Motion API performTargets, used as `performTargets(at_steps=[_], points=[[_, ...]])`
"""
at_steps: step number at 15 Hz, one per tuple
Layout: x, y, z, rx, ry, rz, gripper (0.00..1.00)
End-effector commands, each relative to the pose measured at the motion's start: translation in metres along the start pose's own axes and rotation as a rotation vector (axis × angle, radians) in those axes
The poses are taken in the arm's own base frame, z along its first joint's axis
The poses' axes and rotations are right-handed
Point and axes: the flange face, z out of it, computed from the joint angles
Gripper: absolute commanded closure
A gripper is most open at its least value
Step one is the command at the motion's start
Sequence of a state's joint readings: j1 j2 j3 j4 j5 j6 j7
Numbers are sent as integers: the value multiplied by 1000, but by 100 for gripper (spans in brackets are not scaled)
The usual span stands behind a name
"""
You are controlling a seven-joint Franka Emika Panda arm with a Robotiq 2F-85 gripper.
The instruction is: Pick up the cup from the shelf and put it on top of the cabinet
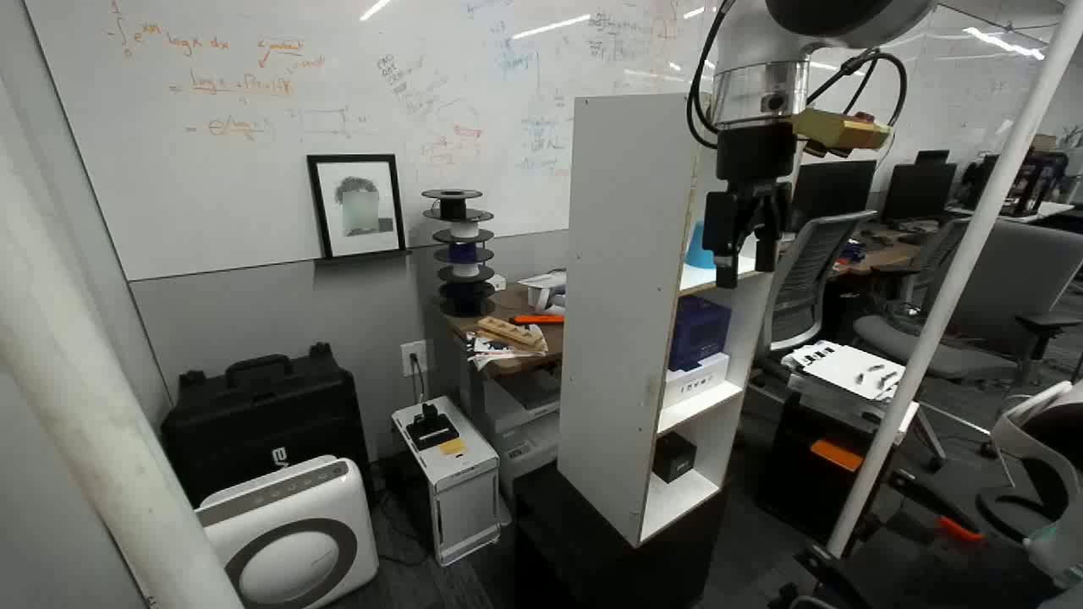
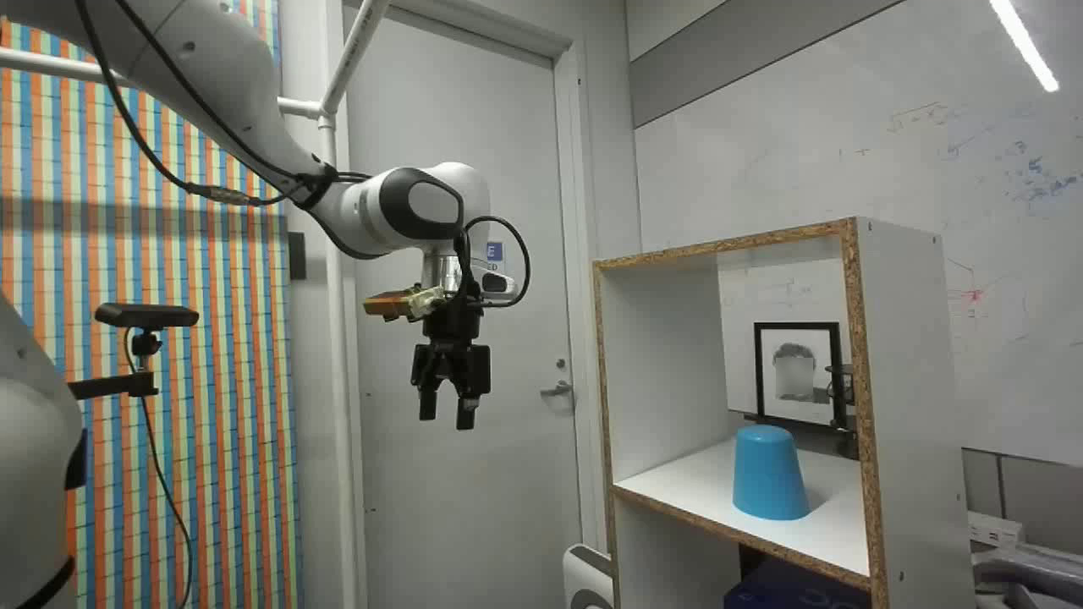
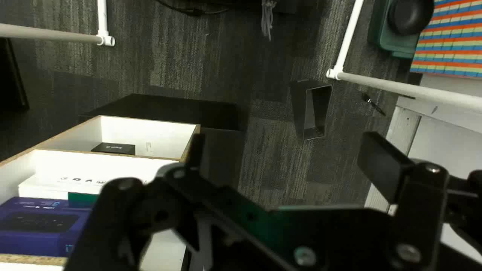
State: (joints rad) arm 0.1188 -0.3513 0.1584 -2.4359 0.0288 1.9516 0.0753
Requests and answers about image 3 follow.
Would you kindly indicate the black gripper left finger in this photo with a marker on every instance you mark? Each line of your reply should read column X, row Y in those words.
column 125, row 211

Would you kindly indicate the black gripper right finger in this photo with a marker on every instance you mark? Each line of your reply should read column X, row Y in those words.
column 416, row 211

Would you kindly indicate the white cabinet with wood edges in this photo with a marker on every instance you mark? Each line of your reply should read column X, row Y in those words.
column 145, row 132

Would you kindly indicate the long white box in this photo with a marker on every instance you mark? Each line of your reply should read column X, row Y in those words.
column 76, row 180

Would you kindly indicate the flat black box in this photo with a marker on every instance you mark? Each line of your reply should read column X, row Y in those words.
column 113, row 147

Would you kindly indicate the dark blue box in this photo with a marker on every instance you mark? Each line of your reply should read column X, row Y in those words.
column 35, row 226

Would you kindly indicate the small black clip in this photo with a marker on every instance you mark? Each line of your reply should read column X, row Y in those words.
column 372, row 102

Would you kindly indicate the black rectangular bin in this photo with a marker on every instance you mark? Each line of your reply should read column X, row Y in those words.
column 302, row 107

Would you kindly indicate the teal case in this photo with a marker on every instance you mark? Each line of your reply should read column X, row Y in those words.
column 384, row 37

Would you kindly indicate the colourful striped wall panel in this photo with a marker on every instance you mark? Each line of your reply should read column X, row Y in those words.
column 452, row 42

